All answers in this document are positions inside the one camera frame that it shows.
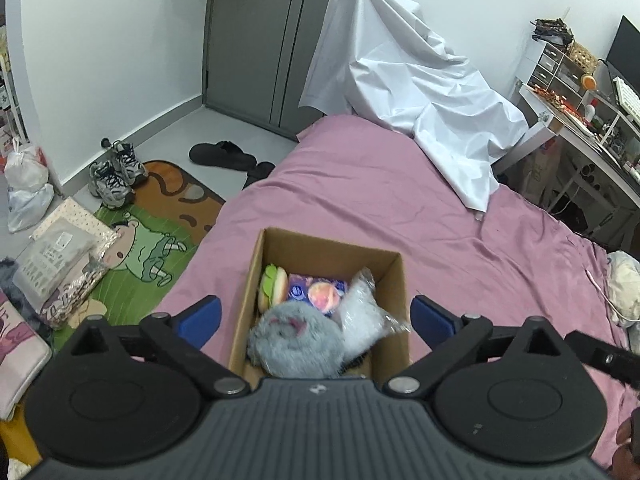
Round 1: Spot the cardboard box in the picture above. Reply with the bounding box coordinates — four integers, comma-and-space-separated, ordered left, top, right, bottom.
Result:
227, 228, 412, 379

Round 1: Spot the white draped sheet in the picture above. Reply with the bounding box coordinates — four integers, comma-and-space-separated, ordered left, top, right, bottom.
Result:
298, 0, 529, 212

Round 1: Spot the cartoon print floor mat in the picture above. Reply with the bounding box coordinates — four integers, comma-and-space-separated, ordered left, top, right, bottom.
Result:
52, 160, 227, 352

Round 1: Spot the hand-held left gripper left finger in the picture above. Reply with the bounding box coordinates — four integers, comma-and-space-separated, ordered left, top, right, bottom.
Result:
65, 296, 251, 396

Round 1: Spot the pink printed cushion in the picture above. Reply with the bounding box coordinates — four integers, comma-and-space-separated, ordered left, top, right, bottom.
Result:
0, 289, 52, 422

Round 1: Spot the white keyboard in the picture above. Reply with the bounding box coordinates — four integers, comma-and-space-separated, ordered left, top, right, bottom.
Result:
613, 77, 640, 127

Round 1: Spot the white desk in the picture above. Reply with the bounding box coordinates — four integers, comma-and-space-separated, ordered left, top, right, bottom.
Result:
495, 80, 640, 252

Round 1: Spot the black object on organizer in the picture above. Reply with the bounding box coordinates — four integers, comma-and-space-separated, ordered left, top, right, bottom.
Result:
530, 18, 574, 44

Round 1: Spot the white plastic bag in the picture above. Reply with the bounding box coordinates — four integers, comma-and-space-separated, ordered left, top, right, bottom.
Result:
4, 142, 54, 234

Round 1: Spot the black monitor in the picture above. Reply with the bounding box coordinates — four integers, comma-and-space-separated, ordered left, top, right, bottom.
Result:
605, 15, 640, 92

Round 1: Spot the pink bed sheet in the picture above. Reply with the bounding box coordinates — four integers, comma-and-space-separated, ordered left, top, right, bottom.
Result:
155, 113, 640, 467

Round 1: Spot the glittery plastic packet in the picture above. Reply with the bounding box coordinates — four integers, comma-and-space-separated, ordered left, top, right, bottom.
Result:
40, 255, 109, 329

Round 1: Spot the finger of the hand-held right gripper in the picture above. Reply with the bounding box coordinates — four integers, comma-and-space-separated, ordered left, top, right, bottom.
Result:
565, 330, 640, 387

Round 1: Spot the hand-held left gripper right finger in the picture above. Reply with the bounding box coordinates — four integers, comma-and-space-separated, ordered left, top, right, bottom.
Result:
385, 295, 573, 396

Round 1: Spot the blue purple tissue pack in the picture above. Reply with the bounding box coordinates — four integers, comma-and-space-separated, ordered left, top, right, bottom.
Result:
287, 272, 350, 317

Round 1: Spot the clear plastic packet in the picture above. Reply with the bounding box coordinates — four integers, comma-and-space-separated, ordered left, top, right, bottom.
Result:
12, 232, 101, 307

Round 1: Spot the woven basket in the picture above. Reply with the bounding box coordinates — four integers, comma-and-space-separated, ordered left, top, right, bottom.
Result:
567, 42, 599, 75

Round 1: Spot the person's right hand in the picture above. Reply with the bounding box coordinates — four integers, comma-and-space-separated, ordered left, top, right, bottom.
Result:
611, 405, 640, 479

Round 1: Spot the brown box under desk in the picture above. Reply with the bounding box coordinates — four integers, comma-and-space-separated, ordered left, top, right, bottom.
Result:
517, 137, 564, 197

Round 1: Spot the grey item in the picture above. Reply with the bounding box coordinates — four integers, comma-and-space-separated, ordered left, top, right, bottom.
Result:
332, 267, 414, 357

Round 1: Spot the pink round soft toy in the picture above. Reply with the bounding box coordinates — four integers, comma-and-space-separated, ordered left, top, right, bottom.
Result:
307, 280, 344, 314

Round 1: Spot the cream cloth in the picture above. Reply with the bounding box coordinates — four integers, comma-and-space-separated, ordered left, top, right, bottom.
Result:
607, 250, 640, 329

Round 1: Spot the white drawer organizer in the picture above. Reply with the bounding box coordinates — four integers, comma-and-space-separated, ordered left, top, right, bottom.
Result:
525, 40, 577, 92

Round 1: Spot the grey door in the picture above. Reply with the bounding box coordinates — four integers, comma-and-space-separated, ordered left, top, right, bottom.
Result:
202, 0, 384, 142

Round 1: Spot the grey fluffy plush toy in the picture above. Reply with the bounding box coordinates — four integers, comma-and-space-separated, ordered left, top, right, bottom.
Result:
248, 302, 346, 379

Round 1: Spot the black slipper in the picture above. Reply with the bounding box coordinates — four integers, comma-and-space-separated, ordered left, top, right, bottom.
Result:
243, 161, 276, 191
188, 141, 259, 171

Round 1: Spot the burger plush toy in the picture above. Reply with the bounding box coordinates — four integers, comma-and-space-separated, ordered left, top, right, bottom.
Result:
257, 264, 290, 314

